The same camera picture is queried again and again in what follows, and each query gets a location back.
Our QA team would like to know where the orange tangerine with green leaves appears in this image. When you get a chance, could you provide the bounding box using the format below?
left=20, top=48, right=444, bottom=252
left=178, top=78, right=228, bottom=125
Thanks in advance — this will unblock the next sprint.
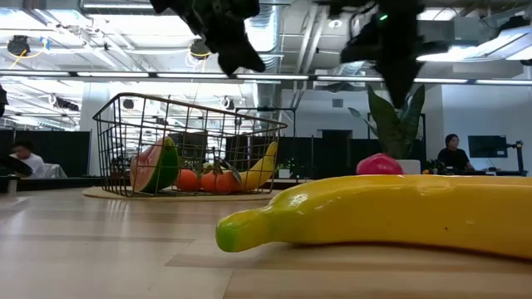
left=200, top=159, right=242, bottom=194

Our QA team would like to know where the wide silver spiral duct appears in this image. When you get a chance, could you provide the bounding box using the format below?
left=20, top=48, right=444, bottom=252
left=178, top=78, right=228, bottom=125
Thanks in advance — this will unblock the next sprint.
left=244, top=3, right=288, bottom=109

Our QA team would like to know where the person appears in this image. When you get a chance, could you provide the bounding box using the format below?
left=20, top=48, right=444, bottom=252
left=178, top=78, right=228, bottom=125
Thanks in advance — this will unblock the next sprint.
left=8, top=140, right=47, bottom=179
left=436, top=133, right=476, bottom=172

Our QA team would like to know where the dark wire basket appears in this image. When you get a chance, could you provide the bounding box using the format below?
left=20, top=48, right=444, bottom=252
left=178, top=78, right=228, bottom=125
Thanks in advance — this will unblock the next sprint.
left=91, top=92, right=288, bottom=198

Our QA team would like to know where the white plant pot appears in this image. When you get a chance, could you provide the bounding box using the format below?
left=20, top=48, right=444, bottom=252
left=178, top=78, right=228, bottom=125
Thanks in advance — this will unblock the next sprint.
left=401, top=159, right=421, bottom=175

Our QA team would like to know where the long linear ceiling light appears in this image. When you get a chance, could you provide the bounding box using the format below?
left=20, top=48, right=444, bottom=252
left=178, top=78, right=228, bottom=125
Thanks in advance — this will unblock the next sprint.
left=0, top=70, right=532, bottom=86

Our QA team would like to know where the black ceiling cable reel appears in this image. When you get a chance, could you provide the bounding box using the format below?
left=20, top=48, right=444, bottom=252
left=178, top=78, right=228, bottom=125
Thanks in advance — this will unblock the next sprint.
left=6, top=34, right=32, bottom=57
left=189, top=39, right=213, bottom=59

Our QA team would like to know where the bright ceiling light panel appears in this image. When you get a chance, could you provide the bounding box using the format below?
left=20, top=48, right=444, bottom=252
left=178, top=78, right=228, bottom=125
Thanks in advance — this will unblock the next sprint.
left=415, top=43, right=491, bottom=63

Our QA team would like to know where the small potted plant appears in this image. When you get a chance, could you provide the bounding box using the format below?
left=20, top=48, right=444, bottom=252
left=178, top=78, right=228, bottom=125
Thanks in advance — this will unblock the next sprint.
left=277, top=157, right=309, bottom=180

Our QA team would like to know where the dark office desk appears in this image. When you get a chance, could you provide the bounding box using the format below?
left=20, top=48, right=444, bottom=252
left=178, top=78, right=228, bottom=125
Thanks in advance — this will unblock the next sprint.
left=459, top=168, right=530, bottom=177

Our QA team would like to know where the plastic watermelon slice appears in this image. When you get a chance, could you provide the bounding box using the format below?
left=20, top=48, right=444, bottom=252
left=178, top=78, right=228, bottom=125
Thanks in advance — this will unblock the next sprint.
left=129, top=135, right=180, bottom=194

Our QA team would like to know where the yellow plastic banana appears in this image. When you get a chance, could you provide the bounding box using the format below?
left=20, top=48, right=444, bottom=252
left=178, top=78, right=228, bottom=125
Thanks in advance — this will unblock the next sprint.
left=214, top=174, right=532, bottom=262
left=239, top=140, right=279, bottom=193

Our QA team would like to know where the narrow silver spiral duct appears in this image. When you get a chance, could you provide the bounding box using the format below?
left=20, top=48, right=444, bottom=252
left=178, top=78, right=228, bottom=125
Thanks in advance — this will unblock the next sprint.
left=334, top=0, right=419, bottom=76

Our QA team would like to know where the black computer monitor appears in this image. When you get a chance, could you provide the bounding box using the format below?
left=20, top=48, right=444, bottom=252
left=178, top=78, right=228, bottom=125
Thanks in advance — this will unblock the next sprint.
left=467, top=135, right=509, bottom=159

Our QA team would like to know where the round woven beige mat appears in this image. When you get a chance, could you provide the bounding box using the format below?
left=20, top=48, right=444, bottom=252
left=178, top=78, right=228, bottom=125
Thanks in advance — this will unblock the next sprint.
left=81, top=185, right=283, bottom=203

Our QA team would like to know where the tall green snake plant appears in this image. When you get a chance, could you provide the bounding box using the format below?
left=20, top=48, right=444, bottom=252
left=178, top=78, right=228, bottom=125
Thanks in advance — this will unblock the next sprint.
left=347, top=84, right=427, bottom=161

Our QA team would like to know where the plain orange plastic fruit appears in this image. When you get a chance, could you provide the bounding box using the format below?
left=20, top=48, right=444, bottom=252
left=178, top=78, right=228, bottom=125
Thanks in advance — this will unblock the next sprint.
left=174, top=168, right=201, bottom=193

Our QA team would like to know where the white building column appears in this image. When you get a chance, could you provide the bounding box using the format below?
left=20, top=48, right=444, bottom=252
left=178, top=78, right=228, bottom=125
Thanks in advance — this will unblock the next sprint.
left=79, top=81, right=116, bottom=178

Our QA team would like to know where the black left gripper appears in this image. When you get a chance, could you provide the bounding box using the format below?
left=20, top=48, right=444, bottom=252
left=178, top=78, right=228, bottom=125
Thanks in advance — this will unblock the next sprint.
left=182, top=0, right=267, bottom=77

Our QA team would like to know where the black room partition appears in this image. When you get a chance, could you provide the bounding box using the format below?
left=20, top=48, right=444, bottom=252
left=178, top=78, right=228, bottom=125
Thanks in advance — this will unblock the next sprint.
left=278, top=129, right=427, bottom=180
left=0, top=129, right=92, bottom=179

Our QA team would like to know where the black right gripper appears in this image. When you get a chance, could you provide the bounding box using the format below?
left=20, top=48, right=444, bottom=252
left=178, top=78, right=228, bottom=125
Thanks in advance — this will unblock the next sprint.
left=340, top=7, right=425, bottom=108

